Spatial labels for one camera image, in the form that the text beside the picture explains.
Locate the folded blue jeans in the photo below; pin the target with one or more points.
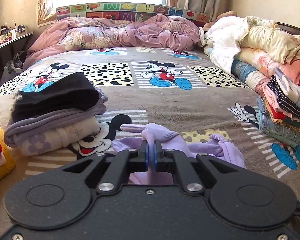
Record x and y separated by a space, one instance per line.
275 130

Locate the navy striped folded garment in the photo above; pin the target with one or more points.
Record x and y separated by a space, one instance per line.
282 97

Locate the cartoon mouse printed blanket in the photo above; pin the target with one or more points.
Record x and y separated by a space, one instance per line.
177 105

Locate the cluttered side shelf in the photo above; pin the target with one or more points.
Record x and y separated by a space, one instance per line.
7 33

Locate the mauve floral duvet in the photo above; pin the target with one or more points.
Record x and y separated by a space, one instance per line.
152 35

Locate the dark desk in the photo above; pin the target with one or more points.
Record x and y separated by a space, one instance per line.
12 40

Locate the sheer yellow curtain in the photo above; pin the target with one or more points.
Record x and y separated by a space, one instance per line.
45 0

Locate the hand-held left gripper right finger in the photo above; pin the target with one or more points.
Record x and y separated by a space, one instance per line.
157 156

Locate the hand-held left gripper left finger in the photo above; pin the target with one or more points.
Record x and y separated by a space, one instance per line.
145 156

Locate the dark bag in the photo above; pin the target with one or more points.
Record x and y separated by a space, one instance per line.
12 67

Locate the black folded garment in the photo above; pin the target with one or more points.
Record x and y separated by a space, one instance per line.
59 92

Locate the dark wooden bed rail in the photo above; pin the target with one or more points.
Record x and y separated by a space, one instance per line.
295 28

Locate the cream flower print garment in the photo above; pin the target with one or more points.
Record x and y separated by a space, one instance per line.
52 137

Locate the pink folded garment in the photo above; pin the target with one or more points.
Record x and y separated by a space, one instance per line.
271 97

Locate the lilac sweatshirt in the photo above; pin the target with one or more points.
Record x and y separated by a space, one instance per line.
165 135

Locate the brown plush toy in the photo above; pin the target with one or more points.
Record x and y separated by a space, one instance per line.
227 15

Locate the pink floral quilt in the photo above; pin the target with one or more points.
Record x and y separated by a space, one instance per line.
265 60

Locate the yellow knit garment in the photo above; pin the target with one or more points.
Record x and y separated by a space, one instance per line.
3 165

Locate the white lilac folded garment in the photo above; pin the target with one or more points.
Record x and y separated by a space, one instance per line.
287 82

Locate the alphabet print headboard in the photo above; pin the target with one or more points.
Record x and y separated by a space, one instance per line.
120 7

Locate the grey purple folded garment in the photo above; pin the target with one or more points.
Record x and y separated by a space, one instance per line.
39 125

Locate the red folded garment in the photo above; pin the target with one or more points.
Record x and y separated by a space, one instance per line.
277 113

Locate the blue striped rolled blanket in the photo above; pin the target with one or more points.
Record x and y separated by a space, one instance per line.
245 71

